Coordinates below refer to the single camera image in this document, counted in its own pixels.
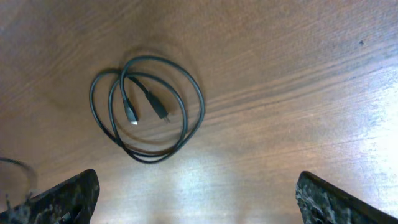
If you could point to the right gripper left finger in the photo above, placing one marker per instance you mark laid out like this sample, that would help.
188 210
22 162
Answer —
72 201

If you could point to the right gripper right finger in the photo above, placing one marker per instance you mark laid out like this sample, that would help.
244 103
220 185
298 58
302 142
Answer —
321 202

